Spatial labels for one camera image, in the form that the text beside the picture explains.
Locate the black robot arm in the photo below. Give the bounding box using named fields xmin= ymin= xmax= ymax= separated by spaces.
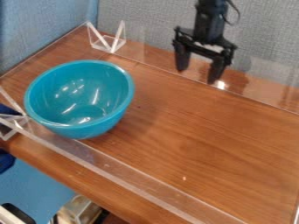
xmin=172 ymin=0 xmax=240 ymax=84

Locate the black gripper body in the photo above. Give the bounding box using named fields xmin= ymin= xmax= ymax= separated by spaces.
xmin=172 ymin=26 xmax=238 ymax=65

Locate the clear box under table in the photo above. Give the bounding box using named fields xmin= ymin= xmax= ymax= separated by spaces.
xmin=56 ymin=194 xmax=103 ymax=224

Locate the clear acrylic barrier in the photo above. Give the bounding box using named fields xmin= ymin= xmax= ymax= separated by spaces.
xmin=116 ymin=40 xmax=299 ymax=115
xmin=0 ymin=114 xmax=250 ymax=224

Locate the clear acrylic corner bracket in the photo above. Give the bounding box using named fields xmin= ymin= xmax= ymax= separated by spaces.
xmin=86 ymin=21 xmax=127 ymax=53

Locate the clear acrylic front barrier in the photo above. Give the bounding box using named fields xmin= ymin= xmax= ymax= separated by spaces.
xmin=0 ymin=114 xmax=250 ymax=224

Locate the clear acrylic left bracket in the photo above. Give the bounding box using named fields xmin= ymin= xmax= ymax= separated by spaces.
xmin=0 ymin=86 xmax=28 ymax=141

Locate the blue plastic bowl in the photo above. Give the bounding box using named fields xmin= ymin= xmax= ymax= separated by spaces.
xmin=23 ymin=59 xmax=136 ymax=139

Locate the black object bottom left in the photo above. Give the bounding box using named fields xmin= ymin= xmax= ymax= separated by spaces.
xmin=0 ymin=203 xmax=36 ymax=224

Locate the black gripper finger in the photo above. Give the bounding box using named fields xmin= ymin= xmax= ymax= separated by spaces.
xmin=207 ymin=56 xmax=227 ymax=84
xmin=172 ymin=41 xmax=191 ymax=71

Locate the clear acrylic back barrier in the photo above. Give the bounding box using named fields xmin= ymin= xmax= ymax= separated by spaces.
xmin=116 ymin=40 xmax=299 ymax=115

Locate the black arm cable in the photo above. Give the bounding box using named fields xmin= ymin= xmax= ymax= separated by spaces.
xmin=222 ymin=0 xmax=240 ymax=26

